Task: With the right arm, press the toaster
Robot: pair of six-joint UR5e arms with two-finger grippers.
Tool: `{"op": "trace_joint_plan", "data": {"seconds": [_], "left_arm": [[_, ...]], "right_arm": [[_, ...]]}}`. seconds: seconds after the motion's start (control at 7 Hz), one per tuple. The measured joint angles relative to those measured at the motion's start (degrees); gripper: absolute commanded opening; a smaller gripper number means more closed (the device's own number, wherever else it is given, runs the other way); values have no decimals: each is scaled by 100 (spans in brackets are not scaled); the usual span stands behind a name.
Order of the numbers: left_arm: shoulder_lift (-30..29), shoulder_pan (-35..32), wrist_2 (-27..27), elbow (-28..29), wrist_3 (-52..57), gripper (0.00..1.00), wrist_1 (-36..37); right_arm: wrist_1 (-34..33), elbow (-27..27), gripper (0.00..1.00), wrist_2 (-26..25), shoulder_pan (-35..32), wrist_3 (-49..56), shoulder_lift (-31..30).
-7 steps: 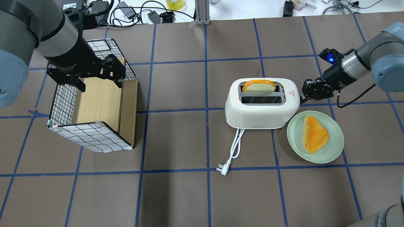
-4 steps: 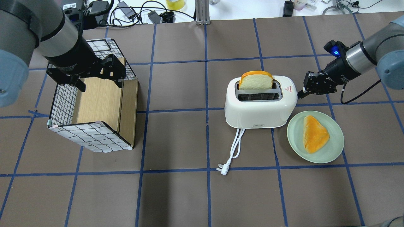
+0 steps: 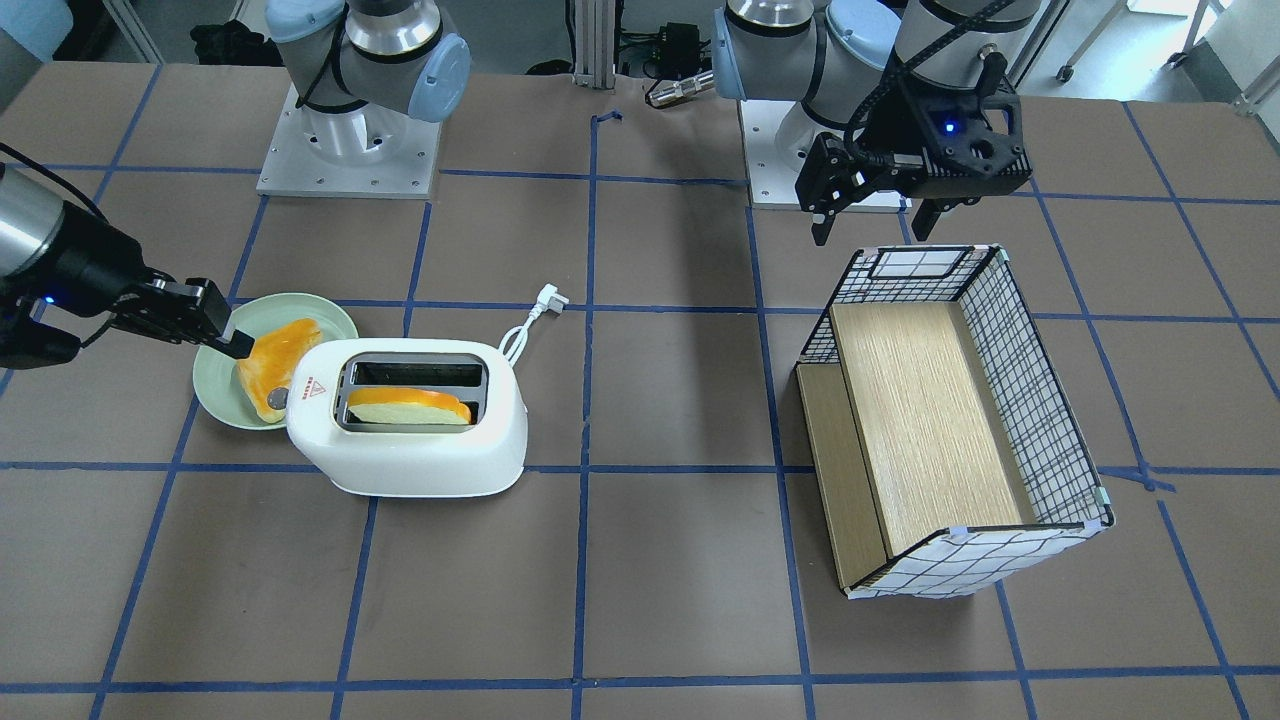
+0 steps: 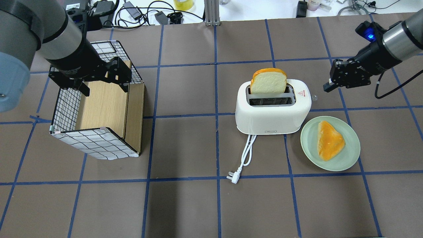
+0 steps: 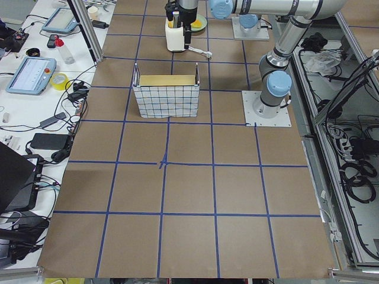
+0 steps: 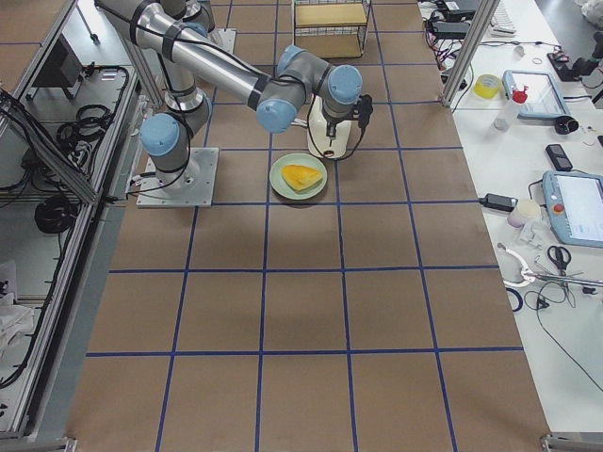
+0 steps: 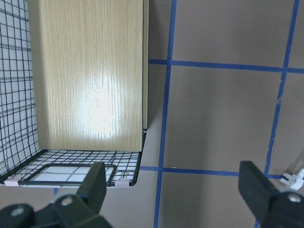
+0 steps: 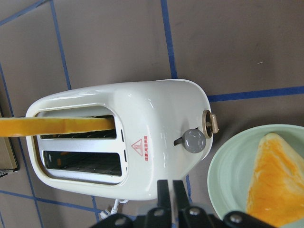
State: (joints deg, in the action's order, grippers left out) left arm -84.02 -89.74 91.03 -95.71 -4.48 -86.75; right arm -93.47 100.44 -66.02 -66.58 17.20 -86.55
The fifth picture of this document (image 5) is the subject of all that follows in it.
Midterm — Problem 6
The flat black power brick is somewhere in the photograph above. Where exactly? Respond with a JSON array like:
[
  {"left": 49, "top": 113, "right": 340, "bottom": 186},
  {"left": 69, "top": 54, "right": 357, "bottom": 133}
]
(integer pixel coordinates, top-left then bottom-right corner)
[{"left": 30, "top": 133, "right": 69, "bottom": 150}]

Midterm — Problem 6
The light green plate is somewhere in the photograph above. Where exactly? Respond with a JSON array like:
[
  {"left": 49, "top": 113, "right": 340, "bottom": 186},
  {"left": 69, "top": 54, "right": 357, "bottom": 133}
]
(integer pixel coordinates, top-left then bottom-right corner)
[{"left": 191, "top": 14, "right": 207, "bottom": 33}]

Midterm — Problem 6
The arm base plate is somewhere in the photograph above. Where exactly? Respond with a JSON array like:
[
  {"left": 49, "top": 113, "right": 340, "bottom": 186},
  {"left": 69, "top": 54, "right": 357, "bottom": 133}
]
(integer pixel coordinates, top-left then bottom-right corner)
[
  {"left": 242, "top": 91, "right": 291, "bottom": 127},
  {"left": 232, "top": 16, "right": 269, "bottom": 41}
]

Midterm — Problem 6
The triangular toast on plate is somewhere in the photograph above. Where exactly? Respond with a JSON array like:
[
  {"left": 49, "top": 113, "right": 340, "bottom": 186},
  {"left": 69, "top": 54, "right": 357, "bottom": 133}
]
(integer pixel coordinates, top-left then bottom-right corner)
[{"left": 191, "top": 19, "right": 202, "bottom": 30}]

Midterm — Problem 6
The white plastic bottle red cap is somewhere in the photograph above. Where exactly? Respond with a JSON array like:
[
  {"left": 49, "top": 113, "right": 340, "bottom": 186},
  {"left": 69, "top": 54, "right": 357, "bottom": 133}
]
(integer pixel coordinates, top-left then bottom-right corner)
[{"left": 54, "top": 37, "right": 75, "bottom": 64}]

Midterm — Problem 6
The blue teach pendant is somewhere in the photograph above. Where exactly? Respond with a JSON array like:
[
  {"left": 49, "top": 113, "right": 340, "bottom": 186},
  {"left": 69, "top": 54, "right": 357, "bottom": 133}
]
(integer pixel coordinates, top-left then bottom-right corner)
[
  {"left": 41, "top": 8, "right": 78, "bottom": 34},
  {"left": 6, "top": 57, "right": 56, "bottom": 95}
]

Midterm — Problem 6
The aluminium frame post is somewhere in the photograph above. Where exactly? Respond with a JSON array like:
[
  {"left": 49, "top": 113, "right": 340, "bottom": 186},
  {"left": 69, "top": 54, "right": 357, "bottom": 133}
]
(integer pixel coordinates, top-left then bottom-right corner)
[{"left": 68, "top": 0, "right": 103, "bottom": 64}]

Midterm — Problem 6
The crumpled white cloth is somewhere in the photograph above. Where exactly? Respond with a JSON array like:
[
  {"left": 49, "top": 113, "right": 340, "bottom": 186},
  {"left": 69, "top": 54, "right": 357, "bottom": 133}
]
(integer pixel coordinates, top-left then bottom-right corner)
[{"left": 304, "top": 51, "right": 342, "bottom": 76}]

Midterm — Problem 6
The black laptop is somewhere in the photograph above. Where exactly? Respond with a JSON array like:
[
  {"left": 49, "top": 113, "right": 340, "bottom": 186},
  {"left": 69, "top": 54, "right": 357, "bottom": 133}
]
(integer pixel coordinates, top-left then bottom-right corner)
[{"left": 1, "top": 143, "right": 43, "bottom": 213}]

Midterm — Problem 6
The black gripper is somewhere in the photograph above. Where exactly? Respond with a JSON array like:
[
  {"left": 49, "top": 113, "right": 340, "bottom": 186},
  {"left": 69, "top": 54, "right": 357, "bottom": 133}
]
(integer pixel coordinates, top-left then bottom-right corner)
[{"left": 178, "top": 7, "right": 197, "bottom": 49}]

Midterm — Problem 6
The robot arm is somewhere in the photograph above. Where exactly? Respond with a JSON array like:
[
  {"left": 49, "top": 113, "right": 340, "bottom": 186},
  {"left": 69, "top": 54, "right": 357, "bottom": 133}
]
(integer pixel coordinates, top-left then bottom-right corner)
[
  {"left": 210, "top": 0, "right": 346, "bottom": 89},
  {"left": 239, "top": 14, "right": 260, "bottom": 36}
]

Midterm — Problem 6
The white two-slot toaster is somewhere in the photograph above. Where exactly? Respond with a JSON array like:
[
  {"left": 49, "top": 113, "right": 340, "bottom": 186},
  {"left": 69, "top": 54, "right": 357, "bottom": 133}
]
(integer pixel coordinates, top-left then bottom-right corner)
[{"left": 165, "top": 19, "right": 185, "bottom": 52}]

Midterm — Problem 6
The yellow tape roll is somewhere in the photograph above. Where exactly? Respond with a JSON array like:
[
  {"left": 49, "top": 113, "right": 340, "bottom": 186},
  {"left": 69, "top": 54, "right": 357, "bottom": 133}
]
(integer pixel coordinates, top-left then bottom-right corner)
[{"left": 50, "top": 73, "right": 70, "bottom": 91}]

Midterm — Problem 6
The white toaster power cable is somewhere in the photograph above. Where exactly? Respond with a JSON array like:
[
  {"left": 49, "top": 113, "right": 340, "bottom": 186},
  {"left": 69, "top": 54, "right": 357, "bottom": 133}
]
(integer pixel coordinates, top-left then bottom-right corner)
[{"left": 188, "top": 46, "right": 213, "bottom": 59}]

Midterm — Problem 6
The grid-patterned wooden storage box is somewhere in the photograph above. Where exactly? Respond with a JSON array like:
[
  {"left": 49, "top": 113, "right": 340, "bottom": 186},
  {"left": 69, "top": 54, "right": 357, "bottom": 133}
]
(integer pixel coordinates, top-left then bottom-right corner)
[{"left": 133, "top": 63, "right": 200, "bottom": 118}]

